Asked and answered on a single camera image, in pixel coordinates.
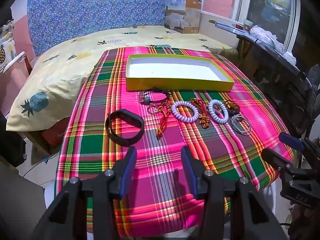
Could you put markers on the pale green cup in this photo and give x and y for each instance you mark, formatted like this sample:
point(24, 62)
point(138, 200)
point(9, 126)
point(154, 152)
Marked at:
point(248, 25)

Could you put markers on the grey cloth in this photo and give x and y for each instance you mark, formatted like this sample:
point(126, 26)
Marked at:
point(315, 77)

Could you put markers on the white framed window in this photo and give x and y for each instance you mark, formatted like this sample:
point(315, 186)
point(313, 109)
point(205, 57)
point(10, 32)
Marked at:
point(270, 2)

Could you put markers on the yellow-green shallow cardboard box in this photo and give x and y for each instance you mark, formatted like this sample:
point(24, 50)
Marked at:
point(175, 67)

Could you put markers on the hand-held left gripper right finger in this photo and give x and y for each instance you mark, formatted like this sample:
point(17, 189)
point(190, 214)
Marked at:
point(188, 167)

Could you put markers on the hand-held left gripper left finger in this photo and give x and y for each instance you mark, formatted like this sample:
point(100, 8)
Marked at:
point(128, 165)

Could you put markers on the small red container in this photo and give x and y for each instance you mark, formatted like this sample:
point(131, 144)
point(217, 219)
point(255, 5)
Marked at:
point(239, 26)

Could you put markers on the white chair rail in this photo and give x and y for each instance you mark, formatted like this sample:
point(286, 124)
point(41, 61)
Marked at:
point(15, 61)

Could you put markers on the cardboard bedding package box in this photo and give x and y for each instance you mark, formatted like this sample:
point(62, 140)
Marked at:
point(186, 15)

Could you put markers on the white crumpled cloth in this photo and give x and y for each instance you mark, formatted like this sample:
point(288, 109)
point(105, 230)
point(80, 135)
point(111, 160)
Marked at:
point(270, 40)

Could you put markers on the dark desk with blue cover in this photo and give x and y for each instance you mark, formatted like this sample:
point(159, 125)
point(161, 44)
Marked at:
point(275, 75)

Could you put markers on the black rubber wristband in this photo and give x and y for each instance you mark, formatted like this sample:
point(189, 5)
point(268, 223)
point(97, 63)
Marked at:
point(124, 141)

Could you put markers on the pink green plaid tablecloth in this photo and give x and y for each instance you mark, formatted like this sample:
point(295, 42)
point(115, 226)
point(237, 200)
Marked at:
point(100, 92)

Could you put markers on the black bag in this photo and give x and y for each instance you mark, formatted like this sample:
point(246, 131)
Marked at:
point(12, 145)

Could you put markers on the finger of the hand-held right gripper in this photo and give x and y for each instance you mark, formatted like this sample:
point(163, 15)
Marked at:
point(276, 162)
point(290, 140)

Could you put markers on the yellow pineapple print bed sheet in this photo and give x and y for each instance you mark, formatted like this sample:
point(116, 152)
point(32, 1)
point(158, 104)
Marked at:
point(62, 62)

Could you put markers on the pineapple print cushion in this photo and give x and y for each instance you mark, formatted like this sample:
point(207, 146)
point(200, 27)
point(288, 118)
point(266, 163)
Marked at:
point(6, 51)

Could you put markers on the blue floral headboard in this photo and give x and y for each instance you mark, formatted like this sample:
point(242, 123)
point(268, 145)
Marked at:
point(100, 5)

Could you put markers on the red box under bed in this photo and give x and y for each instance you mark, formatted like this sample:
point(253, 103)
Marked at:
point(55, 132)

